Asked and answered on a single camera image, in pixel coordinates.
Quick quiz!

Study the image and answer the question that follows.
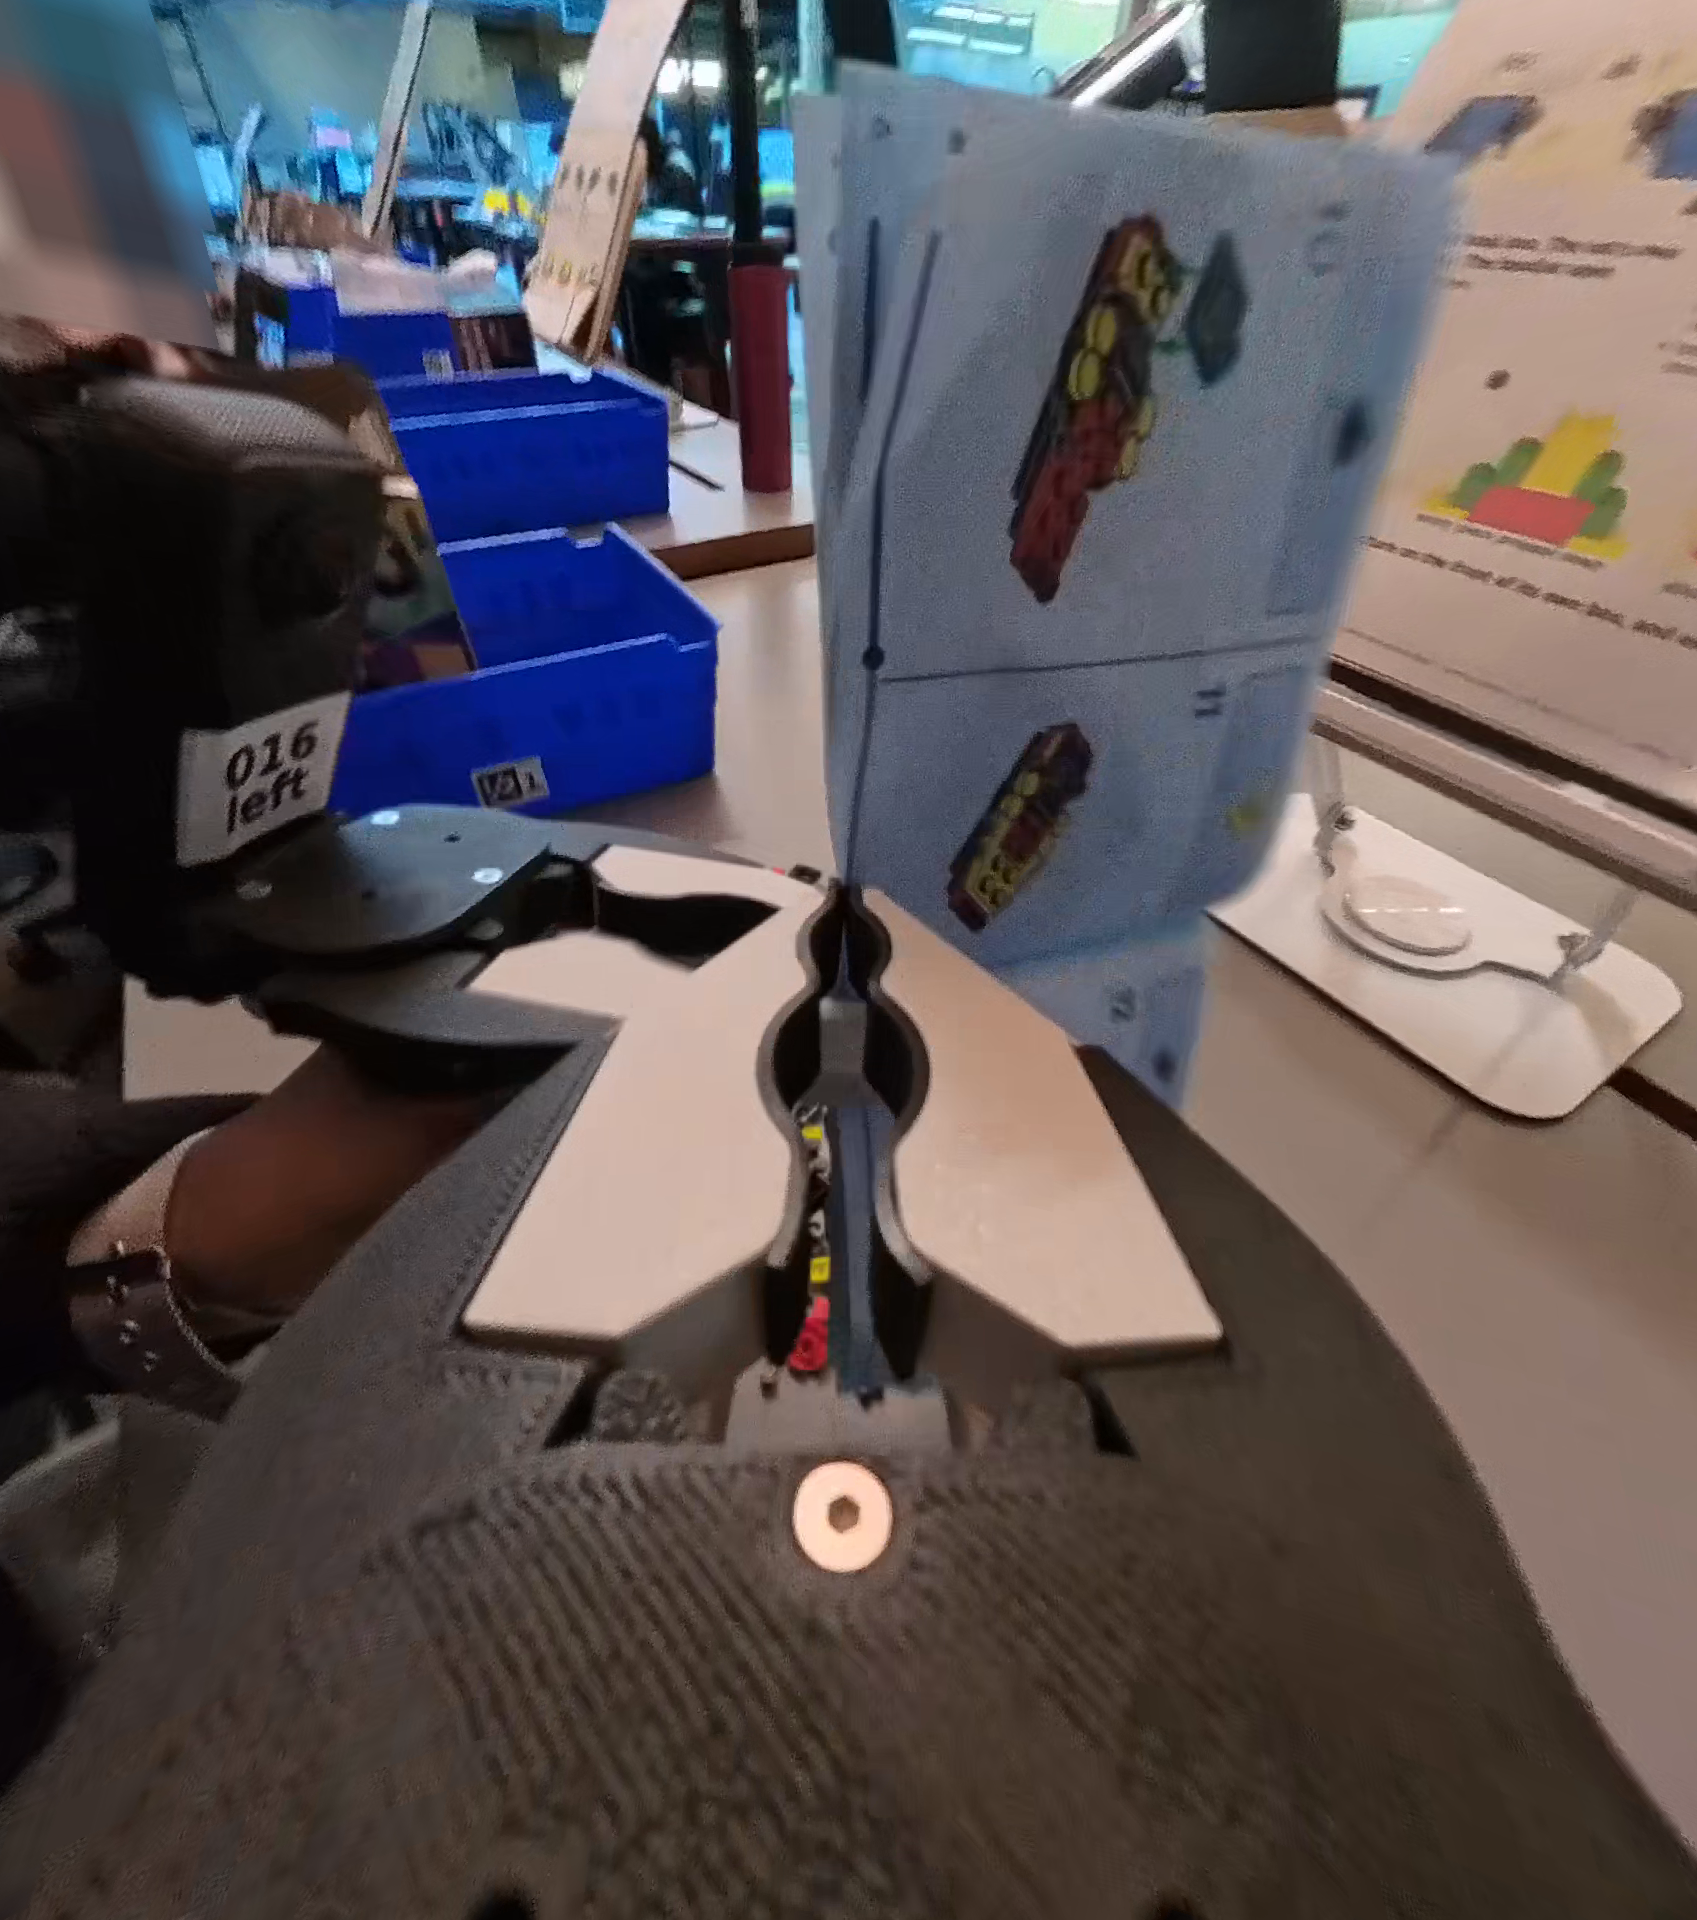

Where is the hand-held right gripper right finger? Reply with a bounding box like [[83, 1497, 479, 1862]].
[[849, 882, 1228, 1405]]

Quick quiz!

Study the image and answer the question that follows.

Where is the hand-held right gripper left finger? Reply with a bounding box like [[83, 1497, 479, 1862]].
[[461, 884, 841, 1405]]

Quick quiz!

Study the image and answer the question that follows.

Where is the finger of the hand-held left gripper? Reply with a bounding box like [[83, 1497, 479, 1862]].
[[584, 843, 833, 966], [463, 935, 732, 1029]]

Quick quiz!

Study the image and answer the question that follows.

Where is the lego instruction booklet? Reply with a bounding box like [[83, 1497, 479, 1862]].
[[784, 60, 1463, 1405]]

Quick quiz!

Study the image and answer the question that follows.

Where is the person's left forearm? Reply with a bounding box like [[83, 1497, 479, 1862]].
[[0, 1034, 212, 1442]]

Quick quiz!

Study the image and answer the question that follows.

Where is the person's left hand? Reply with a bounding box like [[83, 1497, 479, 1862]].
[[162, 1042, 537, 1323]]

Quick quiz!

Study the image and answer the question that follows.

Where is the blue storage bin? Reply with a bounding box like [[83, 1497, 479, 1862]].
[[380, 367, 673, 546], [330, 524, 720, 823], [235, 277, 537, 381]]

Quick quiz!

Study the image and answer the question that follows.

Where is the white display stand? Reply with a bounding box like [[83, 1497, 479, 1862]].
[[1209, 675, 1697, 1120]]

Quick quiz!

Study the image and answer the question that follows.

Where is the red cylinder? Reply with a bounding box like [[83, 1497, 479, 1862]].
[[728, 262, 797, 494]]

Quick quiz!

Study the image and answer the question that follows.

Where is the brown cardboard board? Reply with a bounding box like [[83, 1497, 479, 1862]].
[[524, 0, 688, 362]]

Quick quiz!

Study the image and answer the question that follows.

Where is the white instruction display panel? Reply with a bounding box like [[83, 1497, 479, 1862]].
[[1334, 0, 1697, 821]]

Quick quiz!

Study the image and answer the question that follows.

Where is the wristwatch with fabric strap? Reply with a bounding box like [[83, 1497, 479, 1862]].
[[67, 1242, 257, 1422]]

